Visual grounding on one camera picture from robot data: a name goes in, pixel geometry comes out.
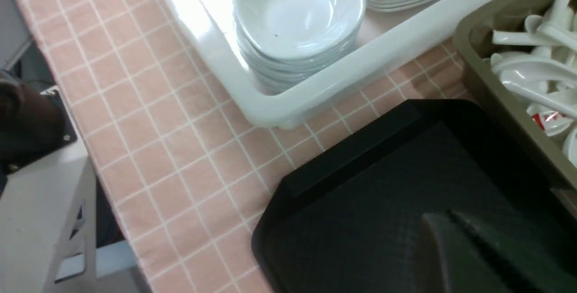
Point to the pile of white spoons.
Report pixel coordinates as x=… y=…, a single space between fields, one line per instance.
x=544 y=79

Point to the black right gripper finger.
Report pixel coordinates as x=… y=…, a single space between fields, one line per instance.
x=460 y=253

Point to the large white plastic tub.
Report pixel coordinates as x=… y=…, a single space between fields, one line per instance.
x=387 y=41

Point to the pink checkered tablecloth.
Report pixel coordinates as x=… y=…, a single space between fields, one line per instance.
x=187 y=175

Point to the white metal table frame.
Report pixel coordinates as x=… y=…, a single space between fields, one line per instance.
x=58 y=231

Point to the black plastic serving tray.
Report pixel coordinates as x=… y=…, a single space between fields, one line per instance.
x=348 y=220

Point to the olive green plastic bin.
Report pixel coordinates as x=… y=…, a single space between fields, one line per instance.
x=473 y=42

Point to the stack of white bowls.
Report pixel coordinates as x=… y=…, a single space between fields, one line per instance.
x=285 y=42

